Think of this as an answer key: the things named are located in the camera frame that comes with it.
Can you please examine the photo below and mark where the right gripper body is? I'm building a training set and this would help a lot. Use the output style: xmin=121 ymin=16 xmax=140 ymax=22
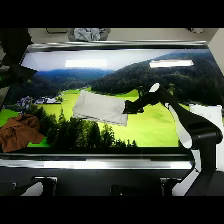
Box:
xmin=122 ymin=96 xmax=148 ymax=115

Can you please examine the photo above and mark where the white shirt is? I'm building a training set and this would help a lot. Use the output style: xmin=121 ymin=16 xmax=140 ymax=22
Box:
xmin=71 ymin=89 xmax=130 ymax=127

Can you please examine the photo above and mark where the heap of clothes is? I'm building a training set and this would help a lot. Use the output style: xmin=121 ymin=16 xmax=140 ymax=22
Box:
xmin=67 ymin=27 xmax=112 ymax=42

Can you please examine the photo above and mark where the brown garment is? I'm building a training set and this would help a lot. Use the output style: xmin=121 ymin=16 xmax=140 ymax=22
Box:
xmin=0 ymin=113 xmax=45 ymax=154

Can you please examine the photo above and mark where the silver frame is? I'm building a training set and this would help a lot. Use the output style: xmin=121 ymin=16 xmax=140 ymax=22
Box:
xmin=0 ymin=39 xmax=224 ymax=197

